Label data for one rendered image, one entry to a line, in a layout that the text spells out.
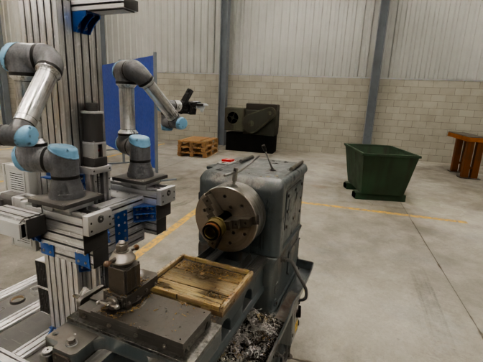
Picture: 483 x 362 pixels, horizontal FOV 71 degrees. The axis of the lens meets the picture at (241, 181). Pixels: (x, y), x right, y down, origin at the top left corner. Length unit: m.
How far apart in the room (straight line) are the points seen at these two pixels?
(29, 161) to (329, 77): 10.47
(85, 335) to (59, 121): 1.05
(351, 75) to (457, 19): 3.09
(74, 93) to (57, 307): 1.21
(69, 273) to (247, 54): 10.60
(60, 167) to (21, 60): 0.45
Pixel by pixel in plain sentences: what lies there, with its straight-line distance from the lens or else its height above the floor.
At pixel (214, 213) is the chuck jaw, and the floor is 1.13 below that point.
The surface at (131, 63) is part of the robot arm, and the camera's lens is 2.01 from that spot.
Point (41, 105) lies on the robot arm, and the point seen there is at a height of 1.57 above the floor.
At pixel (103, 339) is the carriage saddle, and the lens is 1.20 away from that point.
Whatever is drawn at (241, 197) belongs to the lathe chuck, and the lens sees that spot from 1.50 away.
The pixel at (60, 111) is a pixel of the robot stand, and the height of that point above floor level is 1.53.
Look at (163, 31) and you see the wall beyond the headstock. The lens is 13.32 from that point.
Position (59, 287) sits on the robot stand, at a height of 0.55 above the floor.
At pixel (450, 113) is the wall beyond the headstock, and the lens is 11.93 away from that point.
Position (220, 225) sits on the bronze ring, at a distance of 1.44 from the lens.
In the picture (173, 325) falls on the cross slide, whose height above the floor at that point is 0.97.
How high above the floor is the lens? 1.63
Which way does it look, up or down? 14 degrees down
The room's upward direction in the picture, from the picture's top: 3 degrees clockwise
